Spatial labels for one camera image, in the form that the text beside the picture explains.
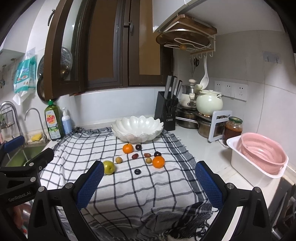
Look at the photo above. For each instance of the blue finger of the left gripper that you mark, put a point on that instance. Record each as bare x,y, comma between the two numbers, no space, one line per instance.
11,145

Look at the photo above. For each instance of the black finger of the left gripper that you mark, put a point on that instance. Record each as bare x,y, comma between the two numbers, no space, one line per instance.
40,161

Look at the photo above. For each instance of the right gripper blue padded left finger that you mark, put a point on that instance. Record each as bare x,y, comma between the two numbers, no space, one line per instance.
45,223

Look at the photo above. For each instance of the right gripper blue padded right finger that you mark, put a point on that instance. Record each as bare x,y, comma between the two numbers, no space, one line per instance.
253,224

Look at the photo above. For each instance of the green apple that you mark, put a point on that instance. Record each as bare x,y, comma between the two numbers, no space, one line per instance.
109,167

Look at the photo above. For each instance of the yellow longan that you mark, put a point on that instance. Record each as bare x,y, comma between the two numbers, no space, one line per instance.
148,160
118,160

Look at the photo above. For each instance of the dark grape front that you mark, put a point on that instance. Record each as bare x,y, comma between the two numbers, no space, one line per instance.
137,171

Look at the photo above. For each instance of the orange tangerine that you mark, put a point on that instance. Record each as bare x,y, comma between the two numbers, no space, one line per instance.
158,162
127,148

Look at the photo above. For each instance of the dark plum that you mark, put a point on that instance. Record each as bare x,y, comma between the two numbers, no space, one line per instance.
157,154
138,147

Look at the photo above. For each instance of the steel faucet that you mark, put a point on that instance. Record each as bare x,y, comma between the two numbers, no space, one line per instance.
33,116

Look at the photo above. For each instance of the yellow sponge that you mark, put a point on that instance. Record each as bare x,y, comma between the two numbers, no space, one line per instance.
37,137

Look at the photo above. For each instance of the green dish soap bottle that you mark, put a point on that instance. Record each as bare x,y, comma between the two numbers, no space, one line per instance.
53,121

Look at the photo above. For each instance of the white plastic tub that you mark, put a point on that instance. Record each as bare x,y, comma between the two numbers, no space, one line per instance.
252,173

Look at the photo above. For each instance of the pink colander basket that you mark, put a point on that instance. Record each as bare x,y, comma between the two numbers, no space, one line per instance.
263,152

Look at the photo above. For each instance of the hanging plastic bag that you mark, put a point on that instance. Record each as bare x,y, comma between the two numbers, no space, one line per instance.
25,77

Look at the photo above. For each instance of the white pot rack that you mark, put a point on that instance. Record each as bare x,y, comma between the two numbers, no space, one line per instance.
218,121

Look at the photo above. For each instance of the glass jar brown sauce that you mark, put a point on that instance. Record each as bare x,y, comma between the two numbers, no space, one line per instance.
233,128

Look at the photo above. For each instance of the black white checked cloth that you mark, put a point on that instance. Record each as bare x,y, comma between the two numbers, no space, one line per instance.
154,205

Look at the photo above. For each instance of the steel pot lower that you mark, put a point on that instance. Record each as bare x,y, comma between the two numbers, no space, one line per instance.
204,128

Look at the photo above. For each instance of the white scalloped bowl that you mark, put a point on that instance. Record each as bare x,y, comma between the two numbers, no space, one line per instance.
137,130

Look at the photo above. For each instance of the steel pan under rack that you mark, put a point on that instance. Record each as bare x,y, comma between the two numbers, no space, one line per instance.
186,118

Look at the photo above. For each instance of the white ceramic pot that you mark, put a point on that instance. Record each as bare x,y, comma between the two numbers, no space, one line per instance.
209,101

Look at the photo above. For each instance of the white lidded steel pot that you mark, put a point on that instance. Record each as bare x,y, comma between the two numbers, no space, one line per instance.
189,95

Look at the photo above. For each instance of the black knife block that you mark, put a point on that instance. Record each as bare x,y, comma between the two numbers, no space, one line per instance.
166,111

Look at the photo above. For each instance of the white ladle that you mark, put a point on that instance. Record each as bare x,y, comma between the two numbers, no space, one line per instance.
205,79

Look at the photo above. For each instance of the hanging scissors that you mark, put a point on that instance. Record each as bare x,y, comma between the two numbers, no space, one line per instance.
194,64

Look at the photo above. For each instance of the hanging cutting board rack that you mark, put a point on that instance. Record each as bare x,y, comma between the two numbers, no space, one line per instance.
187,33

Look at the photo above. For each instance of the wall power sockets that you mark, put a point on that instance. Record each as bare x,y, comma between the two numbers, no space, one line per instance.
232,90

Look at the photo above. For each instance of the brown window frame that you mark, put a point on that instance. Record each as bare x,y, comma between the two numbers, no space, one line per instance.
94,45

